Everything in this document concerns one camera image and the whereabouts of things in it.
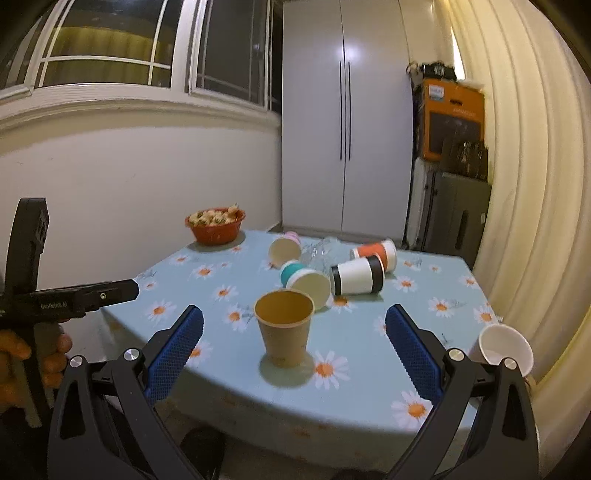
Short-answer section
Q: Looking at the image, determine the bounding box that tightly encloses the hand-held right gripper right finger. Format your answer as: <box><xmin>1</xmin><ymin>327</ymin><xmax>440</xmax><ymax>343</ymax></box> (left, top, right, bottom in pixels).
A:
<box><xmin>385</xmin><ymin>303</ymin><xmax>539</xmax><ymax>480</ymax></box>

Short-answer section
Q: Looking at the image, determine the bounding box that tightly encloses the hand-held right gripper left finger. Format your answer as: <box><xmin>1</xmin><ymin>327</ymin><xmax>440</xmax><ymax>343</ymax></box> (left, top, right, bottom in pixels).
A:
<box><xmin>47</xmin><ymin>304</ymin><xmax>205</xmax><ymax>480</ymax></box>

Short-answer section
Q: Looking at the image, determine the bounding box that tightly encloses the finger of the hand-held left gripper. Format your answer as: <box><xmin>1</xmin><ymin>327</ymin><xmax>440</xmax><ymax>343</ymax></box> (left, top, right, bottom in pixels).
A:
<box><xmin>86</xmin><ymin>278</ymin><xmax>140</xmax><ymax>312</ymax></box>

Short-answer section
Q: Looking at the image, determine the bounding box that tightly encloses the plain white paper cup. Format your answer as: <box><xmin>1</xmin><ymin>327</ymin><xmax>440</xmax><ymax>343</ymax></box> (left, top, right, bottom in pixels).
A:
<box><xmin>468</xmin><ymin>323</ymin><xmax>534</xmax><ymax>377</ymax></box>

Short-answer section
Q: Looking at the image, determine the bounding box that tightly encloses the black and white paper cup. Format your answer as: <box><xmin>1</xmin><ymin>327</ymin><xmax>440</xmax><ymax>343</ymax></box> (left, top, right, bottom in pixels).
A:
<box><xmin>330</xmin><ymin>255</ymin><xmax>386</xmax><ymax>296</ymax></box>

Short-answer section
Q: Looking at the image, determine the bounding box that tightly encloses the orange and white paper cup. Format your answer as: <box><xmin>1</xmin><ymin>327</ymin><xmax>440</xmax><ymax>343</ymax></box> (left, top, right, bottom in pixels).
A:
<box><xmin>349</xmin><ymin>238</ymin><xmax>398</xmax><ymax>273</ymax></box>

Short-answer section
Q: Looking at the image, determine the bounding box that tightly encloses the brown paper cup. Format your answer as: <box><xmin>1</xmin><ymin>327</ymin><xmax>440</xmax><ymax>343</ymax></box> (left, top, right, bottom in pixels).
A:
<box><xmin>254</xmin><ymin>290</ymin><xmax>315</xmax><ymax>368</ymax></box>

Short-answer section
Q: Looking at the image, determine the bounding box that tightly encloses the teal paper cup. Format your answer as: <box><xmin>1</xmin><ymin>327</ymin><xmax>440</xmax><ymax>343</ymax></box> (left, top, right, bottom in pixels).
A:
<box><xmin>280</xmin><ymin>260</ymin><xmax>332</xmax><ymax>310</ymax></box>

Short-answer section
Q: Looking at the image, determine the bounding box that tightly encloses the clear plastic cup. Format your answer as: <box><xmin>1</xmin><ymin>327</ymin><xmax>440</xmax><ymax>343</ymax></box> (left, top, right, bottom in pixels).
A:
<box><xmin>300</xmin><ymin>236</ymin><xmax>343</xmax><ymax>271</ymax></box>

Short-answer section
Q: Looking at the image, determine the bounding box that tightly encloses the pink paper cup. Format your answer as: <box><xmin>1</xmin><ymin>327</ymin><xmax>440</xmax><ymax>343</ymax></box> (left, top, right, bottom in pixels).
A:
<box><xmin>269</xmin><ymin>232</ymin><xmax>302</xmax><ymax>269</ymax></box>

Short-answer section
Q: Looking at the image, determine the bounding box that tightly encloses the person's left hand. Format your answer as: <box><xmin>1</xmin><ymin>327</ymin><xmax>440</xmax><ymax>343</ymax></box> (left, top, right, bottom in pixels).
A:
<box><xmin>0</xmin><ymin>329</ymin><xmax>74</xmax><ymax>412</ymax></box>

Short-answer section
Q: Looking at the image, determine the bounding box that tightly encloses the blue daisy print tablecloth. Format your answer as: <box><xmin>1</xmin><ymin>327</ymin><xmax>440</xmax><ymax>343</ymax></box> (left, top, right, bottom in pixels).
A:
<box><xmin>99</xmin><ymin>228</ymin><xmax>502</xmax><ymax>435</ymax></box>

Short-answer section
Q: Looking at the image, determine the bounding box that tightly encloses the red plastic bowl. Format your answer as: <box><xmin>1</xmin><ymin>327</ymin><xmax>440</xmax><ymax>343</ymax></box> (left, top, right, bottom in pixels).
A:
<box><xmin>185</xmin><ymin>209</ymin><xmax>246</xmax><ymax>246</ymax></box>

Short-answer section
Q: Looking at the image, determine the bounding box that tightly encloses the pile of small yellow fruits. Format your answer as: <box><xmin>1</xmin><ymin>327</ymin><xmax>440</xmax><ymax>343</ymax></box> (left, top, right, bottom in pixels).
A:
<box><xmin>190</xmin><ymin>203</ymin><xmax>241</xmax><ymax>227</ymax></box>

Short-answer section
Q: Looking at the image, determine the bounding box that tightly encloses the dark suitcase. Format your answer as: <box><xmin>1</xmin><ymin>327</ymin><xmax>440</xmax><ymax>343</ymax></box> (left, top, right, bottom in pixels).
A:
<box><xmin>422</xmin><ymin>170</ymin><xmax>493</xmax><ymax>260</ymax></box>

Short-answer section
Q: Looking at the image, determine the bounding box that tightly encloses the white appliance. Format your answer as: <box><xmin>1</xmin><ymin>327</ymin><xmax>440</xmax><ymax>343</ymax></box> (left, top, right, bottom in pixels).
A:
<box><xmin>405</xmin><ymin>156</ymin><xmax>435</xmax><ymax>251</ymax></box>

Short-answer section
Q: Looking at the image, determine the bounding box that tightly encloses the dark brown box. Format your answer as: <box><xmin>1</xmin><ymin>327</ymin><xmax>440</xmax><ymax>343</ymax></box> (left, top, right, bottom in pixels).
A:
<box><xmin>440</xmin><ymin>137</ymin><xmax>491</xmax><ymax>182</ymax></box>

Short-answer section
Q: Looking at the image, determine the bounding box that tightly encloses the cream curtain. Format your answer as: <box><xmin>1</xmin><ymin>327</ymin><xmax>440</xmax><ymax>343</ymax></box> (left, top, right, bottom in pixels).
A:
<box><xmin>441</xmin><ymin>0</ymin><xmax>591</xmax><ymax>480</ymax></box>

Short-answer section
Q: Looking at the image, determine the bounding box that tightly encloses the white framed window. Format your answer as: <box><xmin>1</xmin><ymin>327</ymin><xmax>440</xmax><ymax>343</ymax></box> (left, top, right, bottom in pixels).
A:
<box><xmin>0</xmin><ymin>0</ymin><xmax>283</xmax><ymax>114</ymax></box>

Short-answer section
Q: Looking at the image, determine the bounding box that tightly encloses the orange cardboard box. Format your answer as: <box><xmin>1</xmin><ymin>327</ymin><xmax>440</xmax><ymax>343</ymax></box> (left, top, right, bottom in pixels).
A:
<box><xmin>421</xmin><ymin>78</ymin><xmax>486</xmax><ymax>163</ymax></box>

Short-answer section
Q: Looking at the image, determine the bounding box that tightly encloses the white two-door wardrobe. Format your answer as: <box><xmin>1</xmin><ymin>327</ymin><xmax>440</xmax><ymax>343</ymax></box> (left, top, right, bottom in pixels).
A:
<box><xmin>281</xmin><ymin>0</ymin><xmax>414</xmax><ymax>241</ymax></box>

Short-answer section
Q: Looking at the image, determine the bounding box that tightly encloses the dark clutter on box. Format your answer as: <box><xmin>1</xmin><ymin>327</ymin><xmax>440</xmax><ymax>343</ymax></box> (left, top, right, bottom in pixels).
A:
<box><xmin>406</xmin><ymin>59</ymin><xmax>464</xmax><ymax>86</ymax></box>

